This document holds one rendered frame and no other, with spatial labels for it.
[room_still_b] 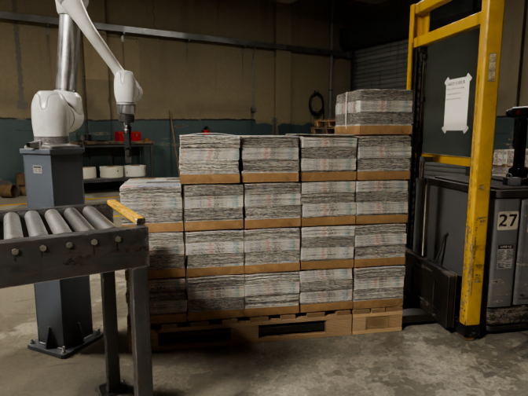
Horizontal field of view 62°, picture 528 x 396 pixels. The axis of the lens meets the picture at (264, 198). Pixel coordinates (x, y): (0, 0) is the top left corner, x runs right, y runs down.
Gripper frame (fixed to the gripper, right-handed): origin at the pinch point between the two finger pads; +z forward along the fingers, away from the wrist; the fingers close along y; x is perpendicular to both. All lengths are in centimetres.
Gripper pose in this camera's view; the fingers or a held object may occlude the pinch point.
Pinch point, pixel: (128, 155)
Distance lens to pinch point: 231.6
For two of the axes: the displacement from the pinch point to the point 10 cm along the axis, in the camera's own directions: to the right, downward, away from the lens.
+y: -1.7, -1.5, 9.7
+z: 0.0, 9.9, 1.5
